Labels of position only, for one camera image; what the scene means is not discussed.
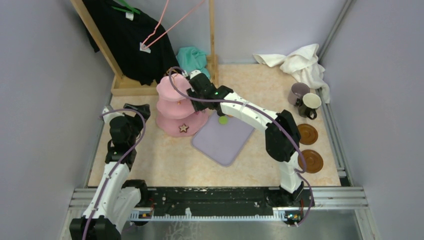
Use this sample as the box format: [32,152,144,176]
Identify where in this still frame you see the brown star cookie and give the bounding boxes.
[178,123,189,133]

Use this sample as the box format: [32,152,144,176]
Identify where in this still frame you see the pink clothes hanger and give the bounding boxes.
[139,0,205,51]

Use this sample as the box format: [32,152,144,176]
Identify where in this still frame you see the pink three-tier cake stand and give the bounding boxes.
[156,70,209,138]

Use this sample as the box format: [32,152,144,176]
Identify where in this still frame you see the brown saucer upper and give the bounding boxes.
[297,123,319,145]

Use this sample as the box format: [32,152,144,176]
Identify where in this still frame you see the black cream-lined mug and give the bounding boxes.
[298,93,322,120]

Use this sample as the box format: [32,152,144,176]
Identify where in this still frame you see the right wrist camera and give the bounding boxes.
[187,70,202,79]

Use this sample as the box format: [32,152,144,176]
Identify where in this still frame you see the green macaron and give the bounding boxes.
[218,116,229,125]

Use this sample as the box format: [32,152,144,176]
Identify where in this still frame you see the lavender serving tray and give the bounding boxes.
[191,111,255,167]

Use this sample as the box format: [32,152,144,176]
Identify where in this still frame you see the brown saucer lower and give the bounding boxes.
[301,149,324,174]

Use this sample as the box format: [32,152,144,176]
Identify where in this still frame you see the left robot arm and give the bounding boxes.
[69,103,151,240]

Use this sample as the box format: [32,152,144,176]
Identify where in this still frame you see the black t-shirt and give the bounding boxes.
[83,0,179,85]

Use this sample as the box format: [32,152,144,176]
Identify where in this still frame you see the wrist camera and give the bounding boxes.
[100,105,124,125]
[187,70,202,79]

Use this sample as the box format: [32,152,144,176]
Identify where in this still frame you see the white towel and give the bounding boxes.
[252,43,331,104]

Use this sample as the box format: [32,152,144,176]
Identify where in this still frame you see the brown saucer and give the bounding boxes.
[297,123,319,145]
[301,149,324,174]

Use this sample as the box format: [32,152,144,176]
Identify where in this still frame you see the wooden clothes rack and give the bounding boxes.
[70,0,219,97]

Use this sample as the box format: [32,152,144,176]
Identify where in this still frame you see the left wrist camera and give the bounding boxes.
[100,105,124,125]

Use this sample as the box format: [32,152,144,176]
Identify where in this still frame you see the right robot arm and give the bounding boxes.
[186,70,304,206]

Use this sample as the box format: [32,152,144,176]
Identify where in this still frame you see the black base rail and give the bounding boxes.
[67,186,369,223]

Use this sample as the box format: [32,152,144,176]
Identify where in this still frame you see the teal cloth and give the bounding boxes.
[176,46,211,79]

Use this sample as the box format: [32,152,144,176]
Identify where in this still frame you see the green clothes hanger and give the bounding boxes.
[111,0,141,15]

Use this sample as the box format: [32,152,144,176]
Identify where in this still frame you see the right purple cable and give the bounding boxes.
[167,66,315,228]

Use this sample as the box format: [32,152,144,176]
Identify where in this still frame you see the purple mug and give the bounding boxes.
[287,82,310,106]

